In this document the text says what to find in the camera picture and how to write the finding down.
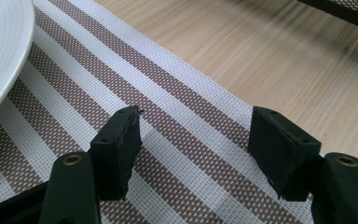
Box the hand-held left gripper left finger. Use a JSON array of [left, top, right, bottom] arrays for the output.
[[38, 105, 144, 224]]

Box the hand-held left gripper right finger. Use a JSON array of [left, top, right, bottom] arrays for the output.
[[247, 105, 358, 224]]

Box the striped woven placemat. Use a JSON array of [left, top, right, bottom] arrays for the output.
[[0, 0, 315, 224]]

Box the white ribbed plate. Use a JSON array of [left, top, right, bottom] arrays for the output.
[[0, 0, 36, 129]]

